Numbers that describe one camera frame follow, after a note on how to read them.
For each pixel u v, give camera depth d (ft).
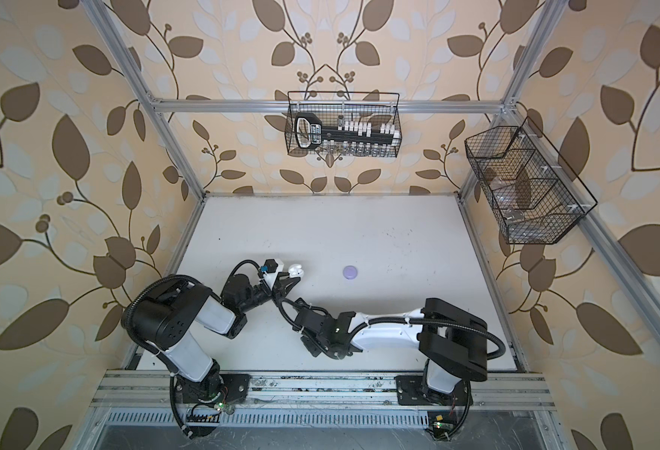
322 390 2.47
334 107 2.98
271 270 2.48
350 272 3.17
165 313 1.58
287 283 2.81
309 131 2.71
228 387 2.43
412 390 2.42
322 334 2.03
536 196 2.38
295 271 2.84
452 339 1.43
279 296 2.58
